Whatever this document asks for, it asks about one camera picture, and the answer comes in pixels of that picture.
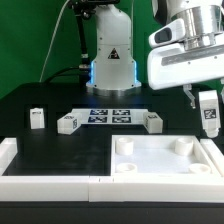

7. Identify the black cable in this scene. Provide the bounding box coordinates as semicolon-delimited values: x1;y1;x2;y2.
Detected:
44;67;91;84

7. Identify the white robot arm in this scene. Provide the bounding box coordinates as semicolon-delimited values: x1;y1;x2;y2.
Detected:
69;0;224;100

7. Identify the white square tabletop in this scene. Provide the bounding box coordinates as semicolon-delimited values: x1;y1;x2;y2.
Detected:
111;135;215;175

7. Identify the white cable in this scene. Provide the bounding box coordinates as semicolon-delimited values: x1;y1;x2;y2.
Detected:
38;0;70;83

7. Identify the white U-shaped obstacle fence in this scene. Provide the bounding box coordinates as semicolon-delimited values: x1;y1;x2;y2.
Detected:
0;138;224;203

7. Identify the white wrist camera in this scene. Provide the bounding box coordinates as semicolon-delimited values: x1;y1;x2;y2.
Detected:
148;18;186;48

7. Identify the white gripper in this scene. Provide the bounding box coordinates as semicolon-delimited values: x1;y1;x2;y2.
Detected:
147;43;224;108

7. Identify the white fiducial tag sheet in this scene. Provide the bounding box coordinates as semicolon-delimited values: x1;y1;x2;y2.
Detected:
72;109;146;125

